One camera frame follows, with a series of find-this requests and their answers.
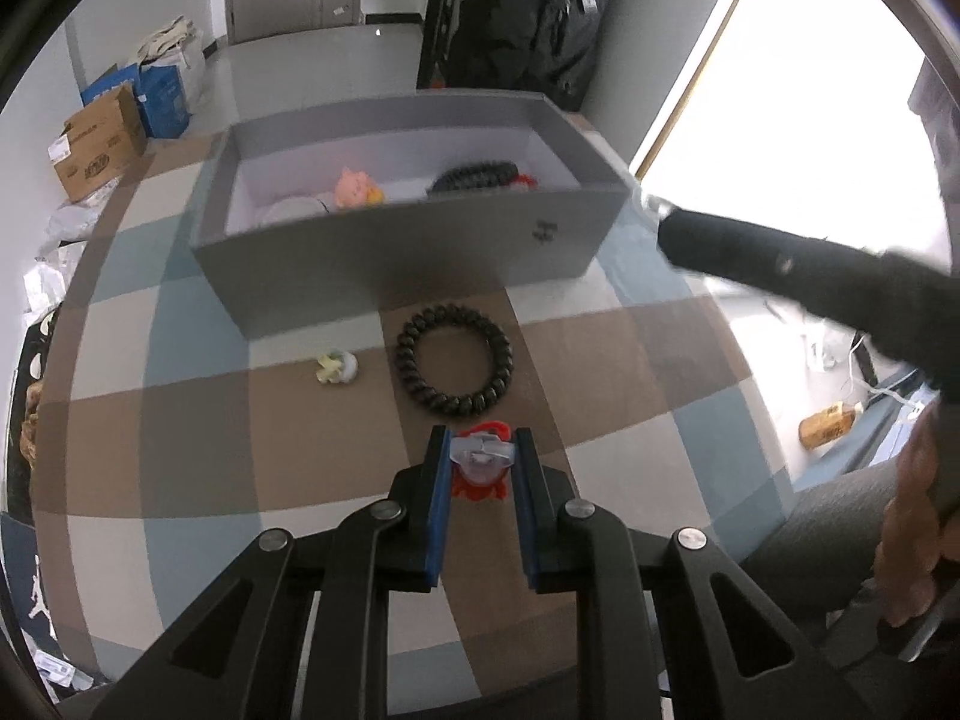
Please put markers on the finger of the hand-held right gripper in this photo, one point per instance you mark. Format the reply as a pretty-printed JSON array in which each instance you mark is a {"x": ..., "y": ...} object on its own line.
[{"x": 750, "y": 247}]

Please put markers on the clear and red hair clip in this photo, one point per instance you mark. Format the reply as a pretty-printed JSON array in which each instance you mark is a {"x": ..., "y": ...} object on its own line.
[{"x": 484, "y": 461}]

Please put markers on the checked tablecloth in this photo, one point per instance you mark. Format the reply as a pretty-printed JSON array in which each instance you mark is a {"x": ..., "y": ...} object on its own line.
[{"x": 225, "y": 465}]

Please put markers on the cream tote bag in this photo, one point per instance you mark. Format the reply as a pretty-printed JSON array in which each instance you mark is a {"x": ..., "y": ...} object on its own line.
[{"x": 169, "y": 37}]

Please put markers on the person's right hand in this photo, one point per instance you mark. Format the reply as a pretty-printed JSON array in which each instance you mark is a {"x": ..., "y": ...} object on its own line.
[{"x": 907, "y": 525}]

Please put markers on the person's grey trouser leg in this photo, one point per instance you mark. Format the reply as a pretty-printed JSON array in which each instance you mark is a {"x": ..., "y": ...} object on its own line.
[{"x": 817, "y": 532}]

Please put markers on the black backpack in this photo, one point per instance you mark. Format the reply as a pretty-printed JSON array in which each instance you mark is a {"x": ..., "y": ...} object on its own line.
[{"x": 525, "y": 15}]

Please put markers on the navy blue printed bag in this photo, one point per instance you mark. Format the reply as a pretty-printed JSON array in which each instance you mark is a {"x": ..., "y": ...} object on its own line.
[{"x": 30, "y": 562}]

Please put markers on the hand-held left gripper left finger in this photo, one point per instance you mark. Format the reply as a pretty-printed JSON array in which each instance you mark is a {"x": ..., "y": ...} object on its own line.
[{"x": 439, "y": 510}]

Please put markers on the brown shoe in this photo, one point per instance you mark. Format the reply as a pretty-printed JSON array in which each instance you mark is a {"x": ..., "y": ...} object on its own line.
[{"x": 31, "y": 427}]

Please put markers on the brown cardboard box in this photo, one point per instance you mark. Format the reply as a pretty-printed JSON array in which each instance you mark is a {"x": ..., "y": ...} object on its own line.
[{"x": 97, "y": 142}]

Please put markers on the brown drink bottle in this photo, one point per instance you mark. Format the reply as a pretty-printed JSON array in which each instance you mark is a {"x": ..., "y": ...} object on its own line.
[{"x": 829, "y": 424}]

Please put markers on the bright window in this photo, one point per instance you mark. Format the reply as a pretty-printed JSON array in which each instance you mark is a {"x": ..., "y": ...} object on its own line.
[{"x": 787, "y": 90}]

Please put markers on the crumpled grey plastic parcel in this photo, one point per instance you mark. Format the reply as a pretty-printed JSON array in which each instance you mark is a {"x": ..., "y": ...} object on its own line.
[{"x": 49, "y": 277}]

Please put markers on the grey cardboard storage box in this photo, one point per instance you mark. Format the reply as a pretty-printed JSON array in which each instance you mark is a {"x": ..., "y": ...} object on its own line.
[{"x": 375, "y": 262}]

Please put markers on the pink and yellow toy charm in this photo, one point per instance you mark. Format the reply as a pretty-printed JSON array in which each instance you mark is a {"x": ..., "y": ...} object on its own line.
[{"x": 354, "y": 187}]

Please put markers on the small pale flower clip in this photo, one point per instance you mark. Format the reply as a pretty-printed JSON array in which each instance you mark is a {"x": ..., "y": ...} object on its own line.
[{"x": 337, "y": 367}]

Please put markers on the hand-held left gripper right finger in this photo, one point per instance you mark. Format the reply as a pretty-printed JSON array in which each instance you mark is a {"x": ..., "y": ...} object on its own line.
[{"x": 527, "y": 510}]

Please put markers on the blue carton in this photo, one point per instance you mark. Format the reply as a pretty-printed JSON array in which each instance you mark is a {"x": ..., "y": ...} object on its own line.
[
  {"x": 161, "y": 101},
  {"x": 105, "y": 86}
]

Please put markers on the white paper label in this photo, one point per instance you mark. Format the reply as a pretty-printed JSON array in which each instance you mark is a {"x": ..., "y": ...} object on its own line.
[{"x": 60, "y": 669}]

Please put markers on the black metal rack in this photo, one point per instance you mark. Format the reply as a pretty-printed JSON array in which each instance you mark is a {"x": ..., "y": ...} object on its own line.
[{"x": 439, "y": 15}]

